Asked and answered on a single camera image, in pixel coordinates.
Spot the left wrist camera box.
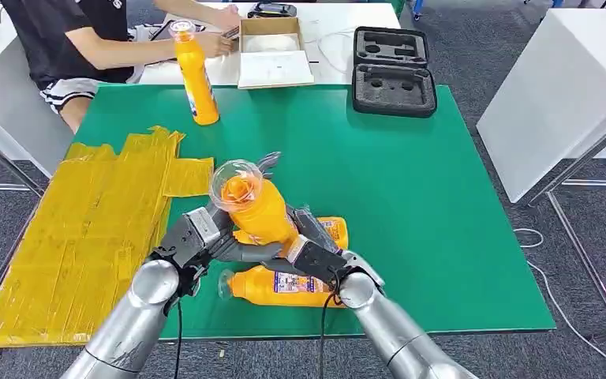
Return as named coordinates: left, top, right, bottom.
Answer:
left=188, top=207, right=223, bottom=247

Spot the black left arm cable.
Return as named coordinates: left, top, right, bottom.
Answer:
left=173, top=298, right=185, bottom=379

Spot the orange drink bottle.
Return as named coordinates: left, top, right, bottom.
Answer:
left=208, top=159, right=300, bottom=257
left=217, top=265, right=346, bottom=309
left=168, top=19, right=221, bottom=126
left=313, top=216, right=350, bottom=251

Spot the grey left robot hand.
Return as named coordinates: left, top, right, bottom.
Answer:
left=148, top=152, right=283, bottom=270

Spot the green table mat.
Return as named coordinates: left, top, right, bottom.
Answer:
left=73, top=83, right=556, bottom=342

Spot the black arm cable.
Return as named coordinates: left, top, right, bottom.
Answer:
left=316, top=269, right=342, bottom=379
left=173, top=298, right=185, bottom=379

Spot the open cardboard box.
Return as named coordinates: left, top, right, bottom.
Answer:
left=236, top=17, right=316, bottom=90

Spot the white desk cable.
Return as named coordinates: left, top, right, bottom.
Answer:
left=315, top=28, right=357, bottom=75

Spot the yellow sheet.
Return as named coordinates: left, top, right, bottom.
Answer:
left=0, top=125, right=215, bottom=349

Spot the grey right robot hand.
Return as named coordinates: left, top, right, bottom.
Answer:
left=264, top=206, right=349, bottom=287

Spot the white floor cable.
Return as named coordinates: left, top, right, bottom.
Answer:
left=511, top=227, right=606, bottom=373

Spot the white table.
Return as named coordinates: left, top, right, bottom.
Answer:
left=475, top=7, right=606, bottom=343
left=0, top=18, right=77, bottom=197

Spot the small black device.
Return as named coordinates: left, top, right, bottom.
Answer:
left=248, top=2, right=297, bottom=20

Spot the person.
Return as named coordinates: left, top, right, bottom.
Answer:
left=0, top=0, right=244, bottom=134

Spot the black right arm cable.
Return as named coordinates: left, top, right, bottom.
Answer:
left=316, top=269, right=342, bottom=379

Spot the black foam-lined case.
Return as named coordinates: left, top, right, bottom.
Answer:
left=351, top=26, right=439, bottom=118

